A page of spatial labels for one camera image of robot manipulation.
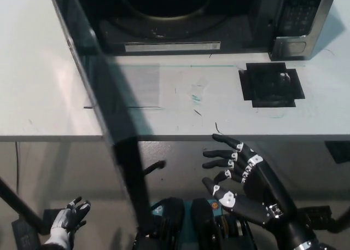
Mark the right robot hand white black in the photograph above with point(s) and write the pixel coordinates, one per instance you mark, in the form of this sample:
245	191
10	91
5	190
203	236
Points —
262	195

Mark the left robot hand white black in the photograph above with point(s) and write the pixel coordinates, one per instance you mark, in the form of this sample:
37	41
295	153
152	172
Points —
72	214

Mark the black glass microwave door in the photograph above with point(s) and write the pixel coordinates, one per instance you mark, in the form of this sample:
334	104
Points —
90	69

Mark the stainless steel microwave body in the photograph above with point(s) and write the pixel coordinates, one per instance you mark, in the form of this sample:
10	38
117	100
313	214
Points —
300	17

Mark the glass microwave turntable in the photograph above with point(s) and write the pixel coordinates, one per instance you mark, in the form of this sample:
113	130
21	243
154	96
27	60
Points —
175	3

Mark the small black floor patch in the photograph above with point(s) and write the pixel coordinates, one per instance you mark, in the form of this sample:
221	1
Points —
49	218

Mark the black printed floor plate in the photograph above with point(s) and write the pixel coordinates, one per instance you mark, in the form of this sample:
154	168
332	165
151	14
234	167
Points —
23	235

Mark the black slanted pole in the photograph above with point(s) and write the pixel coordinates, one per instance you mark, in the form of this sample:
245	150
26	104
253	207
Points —
19	202

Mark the teal printed box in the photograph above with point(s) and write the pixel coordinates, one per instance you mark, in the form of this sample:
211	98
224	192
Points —
188	207

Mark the black tape patch with cutout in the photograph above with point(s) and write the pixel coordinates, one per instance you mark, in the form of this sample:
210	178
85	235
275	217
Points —
248	88

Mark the small silver knob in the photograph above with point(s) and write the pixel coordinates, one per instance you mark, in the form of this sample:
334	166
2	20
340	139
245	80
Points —
284	77

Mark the small clear tape piece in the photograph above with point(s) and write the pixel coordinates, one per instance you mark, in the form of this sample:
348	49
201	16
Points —
197	92

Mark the clear plastic sheet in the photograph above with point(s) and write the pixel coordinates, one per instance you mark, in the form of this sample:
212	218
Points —
145	86

